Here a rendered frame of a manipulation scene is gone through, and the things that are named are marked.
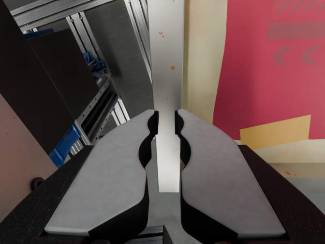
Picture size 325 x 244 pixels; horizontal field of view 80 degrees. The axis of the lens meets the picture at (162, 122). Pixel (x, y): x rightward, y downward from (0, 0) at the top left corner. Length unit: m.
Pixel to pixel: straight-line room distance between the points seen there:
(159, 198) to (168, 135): 1.76
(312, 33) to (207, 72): 0.13
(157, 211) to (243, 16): 2.06
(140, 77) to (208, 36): 0.83
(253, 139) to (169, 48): 0.21
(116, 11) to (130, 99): 0.43
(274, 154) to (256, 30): 0.21
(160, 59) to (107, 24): 0.83
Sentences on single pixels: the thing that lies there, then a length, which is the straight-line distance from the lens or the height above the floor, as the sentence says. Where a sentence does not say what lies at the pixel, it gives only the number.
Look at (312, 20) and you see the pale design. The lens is 0.31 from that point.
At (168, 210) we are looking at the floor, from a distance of 2.17.
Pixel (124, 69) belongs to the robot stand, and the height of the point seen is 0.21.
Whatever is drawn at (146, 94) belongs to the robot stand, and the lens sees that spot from 1.11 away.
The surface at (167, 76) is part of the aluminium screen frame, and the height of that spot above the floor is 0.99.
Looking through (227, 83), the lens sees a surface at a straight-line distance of 0.29.
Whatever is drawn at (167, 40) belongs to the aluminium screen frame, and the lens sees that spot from 0.23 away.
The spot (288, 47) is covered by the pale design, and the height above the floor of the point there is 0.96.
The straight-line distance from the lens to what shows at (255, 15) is 0.28.
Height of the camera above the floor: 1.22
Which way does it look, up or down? 58 degrees down
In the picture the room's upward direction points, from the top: 177 degrees counter-clockwise
